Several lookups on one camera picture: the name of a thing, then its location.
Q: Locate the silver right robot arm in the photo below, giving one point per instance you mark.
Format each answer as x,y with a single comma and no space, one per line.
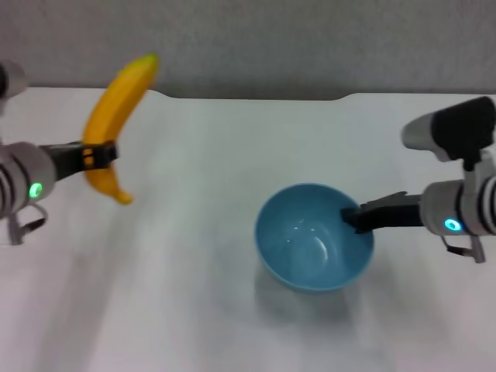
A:
469,209

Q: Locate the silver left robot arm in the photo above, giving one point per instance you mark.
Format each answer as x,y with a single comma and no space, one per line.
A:
19,174

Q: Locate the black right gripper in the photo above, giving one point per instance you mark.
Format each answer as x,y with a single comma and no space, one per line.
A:
395,215

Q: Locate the yellow banana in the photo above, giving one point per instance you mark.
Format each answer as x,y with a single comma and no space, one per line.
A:
112,104

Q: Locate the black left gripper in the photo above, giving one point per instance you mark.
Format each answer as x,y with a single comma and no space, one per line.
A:
66,160

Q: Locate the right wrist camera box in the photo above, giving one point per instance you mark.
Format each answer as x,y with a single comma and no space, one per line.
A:
453,128

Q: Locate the blue plastic bowl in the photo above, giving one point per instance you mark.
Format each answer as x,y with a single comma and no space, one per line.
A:
306,255

